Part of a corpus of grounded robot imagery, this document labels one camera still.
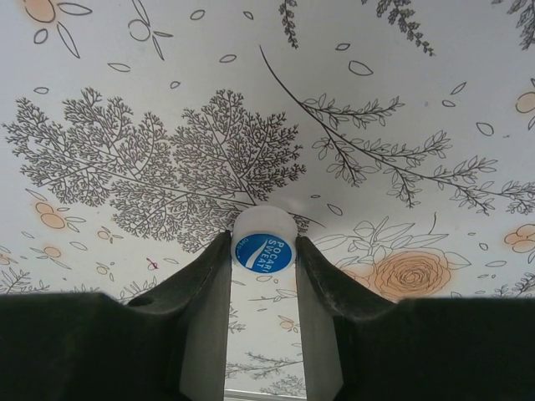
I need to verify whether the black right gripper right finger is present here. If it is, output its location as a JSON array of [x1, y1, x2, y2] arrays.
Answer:
[[295, 236, 535, 401]]

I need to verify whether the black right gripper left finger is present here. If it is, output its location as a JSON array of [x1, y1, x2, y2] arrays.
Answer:
[[0, 230, 232, 401]]

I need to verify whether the white cap with blue logo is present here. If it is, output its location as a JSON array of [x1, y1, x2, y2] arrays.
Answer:
[[229, 204, 298, 276]]

